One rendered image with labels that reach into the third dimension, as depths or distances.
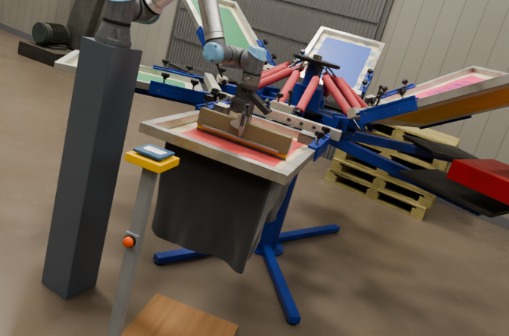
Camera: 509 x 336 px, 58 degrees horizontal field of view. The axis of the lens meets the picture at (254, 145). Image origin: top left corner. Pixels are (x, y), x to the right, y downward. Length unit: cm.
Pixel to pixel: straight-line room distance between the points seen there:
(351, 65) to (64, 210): 254
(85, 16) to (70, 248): 618
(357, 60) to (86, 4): 525
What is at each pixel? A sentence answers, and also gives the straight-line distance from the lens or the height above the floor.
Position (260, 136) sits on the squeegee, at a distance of 185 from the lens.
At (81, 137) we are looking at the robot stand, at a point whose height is 78.
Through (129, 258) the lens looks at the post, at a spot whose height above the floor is 58.
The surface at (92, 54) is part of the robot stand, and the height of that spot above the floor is 114.
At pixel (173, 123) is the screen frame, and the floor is 97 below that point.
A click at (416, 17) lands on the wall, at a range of 590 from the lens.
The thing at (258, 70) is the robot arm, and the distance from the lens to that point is 182.
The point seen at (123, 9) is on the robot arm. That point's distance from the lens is 203.
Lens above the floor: 144
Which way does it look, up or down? 15 degrees down
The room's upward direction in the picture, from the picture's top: 15 degrees clockwise
